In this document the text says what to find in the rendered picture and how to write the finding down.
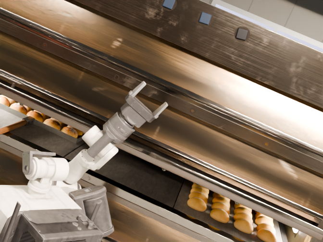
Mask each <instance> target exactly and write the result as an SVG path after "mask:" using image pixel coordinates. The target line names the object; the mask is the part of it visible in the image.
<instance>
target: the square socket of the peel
mask: <svg viewBox="0 0 323 242"><path fill-rule="evenodd" d="M22 120H26V122H27V124H26V125H25V126H28V125H30V124H33V122H34V120H35V118H33V117H31V116H28V117H25V118H22Z"/></svg>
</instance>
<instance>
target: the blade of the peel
mask: <svg viewBox="0 0 323 242"><path fill-rule="evenodd" d="M0 109H2V110H4V111H7V112H9V113H11V114H13V115H15V116H17V117H19V118H25V117H28V116H27V115H25V114H23V113H21V112H18V111H16V110H14V109H12V108H10V106H9V107H8V106H6V105H4V104H1V103H0ZM33 124H34V125H37V126H39V127H41V128H43V129H45V130H47V131H49V132H52V133H54V134H56V135H58V136H60V137H62V138H65V139H67V140H69V141H71V142H73V143H75V144H76V143H78V142H80V141H81V140H83V139H82V137H83V135H84V134H83V135H82V136H81V137H78V138H75V137H72V136H70V135H68V134H66V133H64V132H62V131H61V129H60V130H57V129H55V128H53V127H51V126H49V125H46V124H44V123H43V122H40V121H38V120H36V119H35V120H34V122H33Z"/></svg>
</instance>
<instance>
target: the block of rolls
mask: <svg viewBox="0 0 323 242"><path fill-rule="evenodd" d="M208 194H209V189H206V188H204V187H202V186H200V185H198V184H196V183H193V185H192V189H191V191H190V195H189V200H188V202H187V204H188V206H189V207H191V208H192V209H195V210H197V211H201V212H203V211H205V210H206V204H207V199H208ZM212 203H213V205H212V206H211V209H212V211H211V212H210V216H211V217H212V218H213V219H215V220H217V221H219V222H222V223H227V222H228V221H229V214H230V199H228V198H226V197H224V196H222V195H220V194H217V193H215V192H214V193H213V200H212ZM251 212H252V209H250V208H248V207H246V206H244V205H242V204H238V205H237V204H235V210H234V214H235V215H234V221H235V222H234V227H235V228H237V229H238V230H240V231H242V232H244V233H247V234H251V233H252V232H253V226H252V213H251ZM255 213H256V215H255V218H256V219H255V223H256V224H257V225H258V226H257V231H258V232H257V236H258V238H260V239H261V240H263V241H265V242H276V235H275V229H274V227H273V219H272V218H270V217H268V216H266V215H263V214H261V213H259V212H257V211H255Z"/></svg>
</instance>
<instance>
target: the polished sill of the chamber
mask: <svg viewBox="0 0 323 242"><path fill-rule="evenodd" d="M0 141H1V142H3V143H5V144H8V145H10V146H12V147H14V148H16V149H18V150H20V151H23V152H27V151H39V152H51V151H49V150H47V149H44V148H42V147H40V146H38V145H36V144H34V143H32V142H30V141H28V140H25V139H23V138H21V137H19V136H17V135H15V134H13V133H10V132H6V133H3V134H1V135H0ZM33 157H37V158H38V159H42V158H43V157H39V156H33ZM51 157H56V158H64V157H62V156H59V155H57V154H56V155H55V156H51ZM64 159H66V158H64ZM66 160H67V162H70V160H68V159H66ZM81 179H83V180H85V181H87V182H89V183H91V184H93V185H95V186H98V185H101V186H104V187H106V191H108V192H110V193H112V194H115V195H117V196H119V197H121V198H123V199H125V200H127V201H130V202H132V203H134V204H136V205H138V206H140V207H143V208H145V209H147V210H149V211H151V212H153V213H155V214H158V215H160V216H162V217H164V218H166V219H168V220H170V221H173V222H175V223H177V224H179V225H181V226H183V227H185V228H188V229H190V230H192V231H194V232H196V233H198V234H201V235H203V236H205V237H207V238H209V239H211V240H213V241H216V242H245V241H243V240H241V239H239V238H237V237H235V236H232V235H230V234H228V233H226V232H224V231H222V230H219V229H217V228H215V227H213V226H211V225H209V224H206V223H204V222H202V221H200V220H198V219H196V218H193V217H191V216H189V215H187V214H185V213H183V212H181V211H178V210H176V209H174V208H172V207H170V206H168V205H165V204H163V203H161V202H159V201H157V200H155V199H152V198H150V197H148V196H146V195H144V194H142V193H139V192H137V191H135V190H133V189H131V188H129V187H127V186H124V185H122V184H120V183H118V182H116V181H114V180H111V179H109V178H107V177H105V176H103V175H101V174H98V173H96V172H94V171H92V170H90V169H89V170H88V171H86V172H85V173H84V175H83V176H82V178H81Z"/></svg>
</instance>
